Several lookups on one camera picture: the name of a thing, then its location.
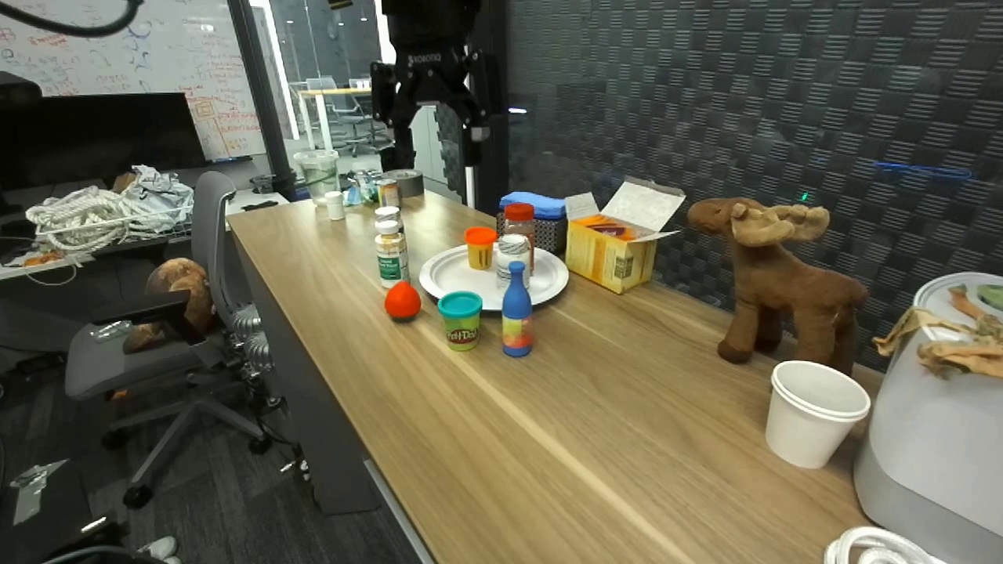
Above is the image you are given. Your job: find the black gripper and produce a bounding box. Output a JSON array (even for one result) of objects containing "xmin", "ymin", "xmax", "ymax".
[{"xmin": 370, "ymin": 18, "xmax": 496, "ymax": 145}]

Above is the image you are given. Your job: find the spice bottle with orange lid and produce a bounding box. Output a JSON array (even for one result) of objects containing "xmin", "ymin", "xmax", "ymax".
[{"xmin": 503, "ymin": 202, "xmax": 540, "ymax": 252}]

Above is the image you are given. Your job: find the small white-capped pill bottle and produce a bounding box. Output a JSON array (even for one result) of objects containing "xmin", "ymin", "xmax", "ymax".
[{"xmin": 491, "ymin": 231, "xmax": 535, "ymax": 284}]

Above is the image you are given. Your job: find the teal-lid play-doh tub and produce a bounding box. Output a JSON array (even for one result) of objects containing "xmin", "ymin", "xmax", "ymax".
[{"xmin": 436, "ymin": 289, "xmax": 485, "ymax": 351}]

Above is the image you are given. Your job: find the white paper plate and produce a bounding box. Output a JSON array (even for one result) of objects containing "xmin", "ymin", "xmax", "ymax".
[{"xmin": 416, "ymin": 240, "xmax": 574, "ymax": 314}]

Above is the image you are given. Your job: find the blue sponge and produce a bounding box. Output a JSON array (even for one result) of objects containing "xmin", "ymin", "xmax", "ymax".
[{"xmin": 496, "ymin": 187, "xmax": 572, "ymax": 222}]

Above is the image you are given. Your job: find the white pill bottle green label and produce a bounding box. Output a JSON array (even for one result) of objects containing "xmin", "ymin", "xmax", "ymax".
[{"xmin": 373, "ymin": 225, "xmax": 410, "ymax": 289}]

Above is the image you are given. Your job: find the red ball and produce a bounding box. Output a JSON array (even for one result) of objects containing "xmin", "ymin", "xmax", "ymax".
[{"xmin": 383, "ymin": 278, "xmax": 423, "ymax": 322}]

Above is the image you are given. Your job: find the blue toy bowling pin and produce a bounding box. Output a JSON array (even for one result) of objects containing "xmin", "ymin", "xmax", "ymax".
[{"xmin": 499, "ymin": 260, "xmax": 535, "ymax": 359}]

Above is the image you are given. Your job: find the open yellow cardboard box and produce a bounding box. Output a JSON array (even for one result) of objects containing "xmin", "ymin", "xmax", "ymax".
[{"xmin": 560, "ymin": 179, "xmax": 689, "ymax": 296}]

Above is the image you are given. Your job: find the brown plush toy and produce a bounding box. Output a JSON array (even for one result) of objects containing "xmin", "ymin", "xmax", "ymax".
[{"xmin": 121, "ymin": 255, "xmax": 221, "ymax": 355}]

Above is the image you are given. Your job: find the black monitor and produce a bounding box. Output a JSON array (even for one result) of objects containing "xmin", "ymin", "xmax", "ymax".
[{"xmin": 0, "ymin": 73, "xmax": 209, "ymax": 199}]

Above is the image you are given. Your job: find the grey office chair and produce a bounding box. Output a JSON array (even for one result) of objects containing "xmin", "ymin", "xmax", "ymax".
[{"xmin": 63, "ymin": 169, "xmax": 307, "ymax": 512}]

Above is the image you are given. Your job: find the brown moose plush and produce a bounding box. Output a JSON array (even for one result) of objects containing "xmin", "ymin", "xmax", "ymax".
[{"xmin": 683, "ymin": 194, "xmax": 873, "ymax": 371}]

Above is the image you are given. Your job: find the white paper cup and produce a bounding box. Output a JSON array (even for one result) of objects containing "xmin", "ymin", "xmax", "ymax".
[{"xmin": 761, "ymin": 358, "xmax": 873, "ymax": 470}]

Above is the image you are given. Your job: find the paper scrap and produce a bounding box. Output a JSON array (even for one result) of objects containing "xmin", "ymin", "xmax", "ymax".
[{"xmin": 7, "ymin": 453, "xmax": 73, "ymax": 526}]

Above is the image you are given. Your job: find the white grey appliance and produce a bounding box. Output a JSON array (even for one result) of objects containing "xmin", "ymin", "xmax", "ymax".
[{"xmin": 849, "ymin": 270, "xmax": 1003, "ymax": 564}]

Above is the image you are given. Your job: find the black vertical post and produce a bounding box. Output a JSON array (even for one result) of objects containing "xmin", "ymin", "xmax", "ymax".
[{"xmin": 223, "ymin": 0, "xmax": 301, "ymax": 199}]

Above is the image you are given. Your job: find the white rope pile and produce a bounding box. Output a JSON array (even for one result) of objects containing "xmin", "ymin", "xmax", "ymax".
[{"xmin": 22, "ymin": 163, "xmax": 199, "ymax": 270}]

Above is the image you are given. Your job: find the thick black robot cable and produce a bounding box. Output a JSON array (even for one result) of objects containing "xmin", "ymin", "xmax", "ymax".
[{"xmin": 0, "ymin": 0, "xmax": 148, "ymax": 42}]

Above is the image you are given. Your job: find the coiled white cable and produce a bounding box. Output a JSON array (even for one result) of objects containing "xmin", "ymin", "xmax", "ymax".
[{"xmin": 820, "ymin": 522, "xmax": 951, "ymax": 564}]

